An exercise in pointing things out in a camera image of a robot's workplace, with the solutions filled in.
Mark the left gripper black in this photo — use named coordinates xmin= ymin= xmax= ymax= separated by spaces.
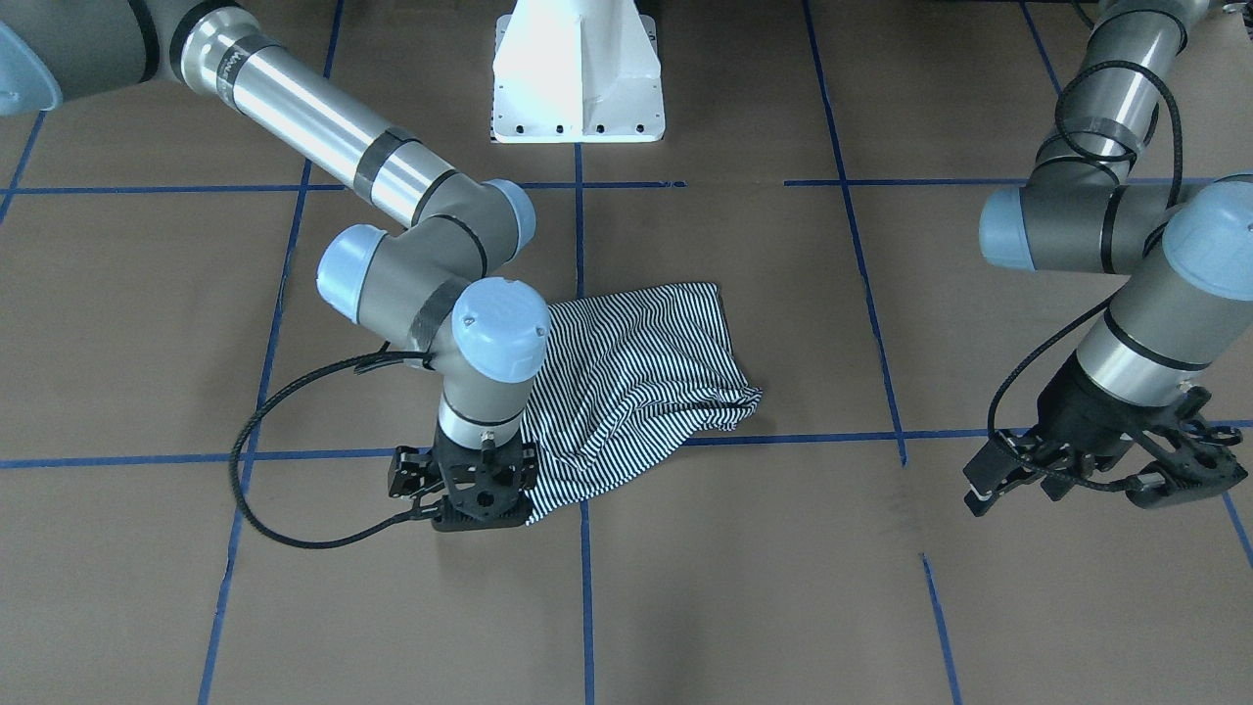
xmin=1031 ymin=356 xmax=1248 ymax=508

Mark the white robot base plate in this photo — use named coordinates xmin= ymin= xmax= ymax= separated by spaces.
xmin=489 ymin=1 xmax=667 ymax=144

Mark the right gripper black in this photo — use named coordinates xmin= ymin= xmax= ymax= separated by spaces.
xmin=431 ymin=430 xmax=538 ymax=533

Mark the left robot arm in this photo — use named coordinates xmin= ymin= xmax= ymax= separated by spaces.
xmin=965 ymin=1 xmax=1252 ymax=517

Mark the striped polo shirt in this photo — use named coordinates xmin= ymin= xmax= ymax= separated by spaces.
xmin=521 ymin=282 xmax=764 ymax=525

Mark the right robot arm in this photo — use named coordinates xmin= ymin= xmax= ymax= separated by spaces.
xmin=1 ymin=1 xmax=551 ymax=547

